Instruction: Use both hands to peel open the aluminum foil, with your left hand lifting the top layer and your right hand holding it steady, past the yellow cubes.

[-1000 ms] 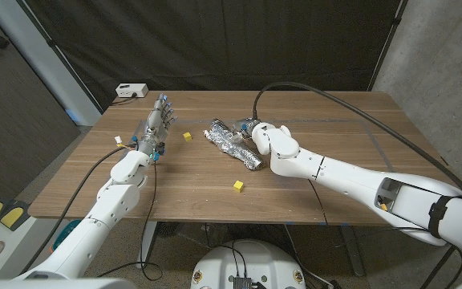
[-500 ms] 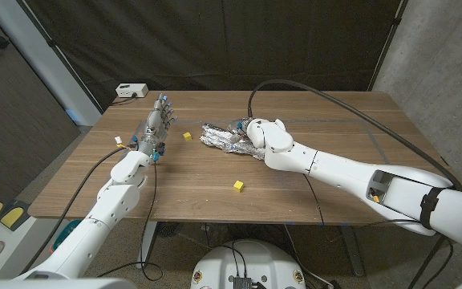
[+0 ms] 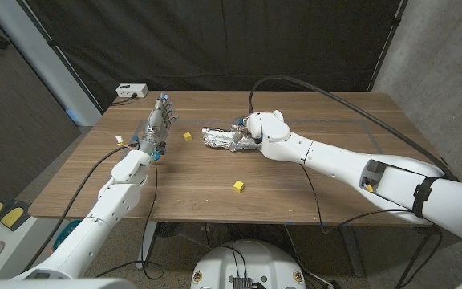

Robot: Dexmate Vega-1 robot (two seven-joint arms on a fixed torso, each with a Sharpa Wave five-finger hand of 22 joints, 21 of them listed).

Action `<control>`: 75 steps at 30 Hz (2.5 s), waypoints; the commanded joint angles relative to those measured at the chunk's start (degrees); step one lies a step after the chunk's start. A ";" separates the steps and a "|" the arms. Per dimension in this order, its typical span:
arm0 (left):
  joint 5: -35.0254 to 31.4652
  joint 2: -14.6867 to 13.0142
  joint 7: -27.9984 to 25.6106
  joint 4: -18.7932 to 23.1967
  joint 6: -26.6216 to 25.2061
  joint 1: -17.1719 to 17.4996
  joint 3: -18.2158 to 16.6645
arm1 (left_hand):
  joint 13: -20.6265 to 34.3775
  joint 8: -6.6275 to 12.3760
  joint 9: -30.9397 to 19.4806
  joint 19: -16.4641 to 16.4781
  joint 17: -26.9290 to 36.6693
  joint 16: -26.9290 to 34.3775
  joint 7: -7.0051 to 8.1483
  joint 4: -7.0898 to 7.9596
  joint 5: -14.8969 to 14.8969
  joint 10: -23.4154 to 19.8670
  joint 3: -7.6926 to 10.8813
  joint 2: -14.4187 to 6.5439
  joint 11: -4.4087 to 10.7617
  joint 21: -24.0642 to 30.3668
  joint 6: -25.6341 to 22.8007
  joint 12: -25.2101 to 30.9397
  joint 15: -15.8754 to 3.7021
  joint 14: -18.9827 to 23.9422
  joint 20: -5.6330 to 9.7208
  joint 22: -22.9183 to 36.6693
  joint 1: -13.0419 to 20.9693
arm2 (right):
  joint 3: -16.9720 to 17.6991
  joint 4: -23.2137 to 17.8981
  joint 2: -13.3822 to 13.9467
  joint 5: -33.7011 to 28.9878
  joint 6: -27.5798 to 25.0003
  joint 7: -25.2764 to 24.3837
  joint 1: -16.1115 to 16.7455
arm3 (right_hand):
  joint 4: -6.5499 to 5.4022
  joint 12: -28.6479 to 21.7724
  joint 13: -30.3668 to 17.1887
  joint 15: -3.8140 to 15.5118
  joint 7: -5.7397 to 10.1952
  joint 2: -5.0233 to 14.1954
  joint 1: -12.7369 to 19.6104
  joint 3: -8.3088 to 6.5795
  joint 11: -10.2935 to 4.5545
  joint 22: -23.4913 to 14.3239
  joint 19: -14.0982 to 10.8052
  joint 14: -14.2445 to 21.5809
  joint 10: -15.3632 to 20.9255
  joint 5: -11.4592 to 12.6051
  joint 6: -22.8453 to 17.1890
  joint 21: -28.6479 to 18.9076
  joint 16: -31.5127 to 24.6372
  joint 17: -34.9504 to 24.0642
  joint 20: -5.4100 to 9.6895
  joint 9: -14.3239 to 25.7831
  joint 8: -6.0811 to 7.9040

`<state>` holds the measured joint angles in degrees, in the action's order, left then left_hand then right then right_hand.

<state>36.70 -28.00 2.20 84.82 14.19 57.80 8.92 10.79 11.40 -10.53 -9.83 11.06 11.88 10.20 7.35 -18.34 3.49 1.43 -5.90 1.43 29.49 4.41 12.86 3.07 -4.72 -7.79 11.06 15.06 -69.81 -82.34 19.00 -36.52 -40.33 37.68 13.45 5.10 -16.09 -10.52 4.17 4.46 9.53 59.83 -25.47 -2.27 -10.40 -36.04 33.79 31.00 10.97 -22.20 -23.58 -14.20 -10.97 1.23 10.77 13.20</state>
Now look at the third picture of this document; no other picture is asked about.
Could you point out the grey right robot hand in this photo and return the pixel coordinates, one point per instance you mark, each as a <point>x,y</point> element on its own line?
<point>240,135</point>

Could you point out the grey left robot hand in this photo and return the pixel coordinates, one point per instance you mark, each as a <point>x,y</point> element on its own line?
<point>156,124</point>

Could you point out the aluminum foil wrap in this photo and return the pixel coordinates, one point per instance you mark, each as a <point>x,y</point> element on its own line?
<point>219,138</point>

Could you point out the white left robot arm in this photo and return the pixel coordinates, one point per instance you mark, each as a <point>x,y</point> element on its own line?
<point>94,225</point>

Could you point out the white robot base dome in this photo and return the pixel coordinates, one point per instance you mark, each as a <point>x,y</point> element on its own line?
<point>251,257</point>

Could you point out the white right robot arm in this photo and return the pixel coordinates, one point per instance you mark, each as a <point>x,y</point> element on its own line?
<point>335,160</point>

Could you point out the grey tape strip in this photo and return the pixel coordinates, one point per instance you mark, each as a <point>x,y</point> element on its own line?
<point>373,136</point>
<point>138,130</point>

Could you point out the yellow foam cube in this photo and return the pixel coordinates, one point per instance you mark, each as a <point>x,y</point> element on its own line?
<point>238,186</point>
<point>187,137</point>

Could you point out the white power strip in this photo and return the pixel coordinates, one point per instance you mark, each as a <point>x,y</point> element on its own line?
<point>131,90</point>

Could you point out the black fabric backdrop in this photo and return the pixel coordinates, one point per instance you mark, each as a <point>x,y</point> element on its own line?
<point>215,40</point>

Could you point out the white table leg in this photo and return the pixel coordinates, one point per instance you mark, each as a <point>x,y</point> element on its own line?
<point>147,245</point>

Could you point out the backdrop stand pole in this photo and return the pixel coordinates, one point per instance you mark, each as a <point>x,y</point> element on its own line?
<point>396,21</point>
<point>50,42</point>

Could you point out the dark wooden door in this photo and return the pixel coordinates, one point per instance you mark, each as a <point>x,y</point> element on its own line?
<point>14,120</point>

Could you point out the teal and yellow tool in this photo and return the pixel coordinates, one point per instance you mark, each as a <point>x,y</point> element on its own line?
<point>63,234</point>

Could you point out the grey finned module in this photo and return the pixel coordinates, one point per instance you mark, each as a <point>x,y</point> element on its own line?
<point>242,283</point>

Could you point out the grey table leg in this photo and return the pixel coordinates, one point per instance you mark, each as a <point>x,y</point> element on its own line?
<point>351,249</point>

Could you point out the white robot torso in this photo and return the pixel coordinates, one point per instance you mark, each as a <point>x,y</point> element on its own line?
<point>54,284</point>

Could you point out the pale grey door frame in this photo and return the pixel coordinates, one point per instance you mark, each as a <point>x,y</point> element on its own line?
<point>42,56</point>

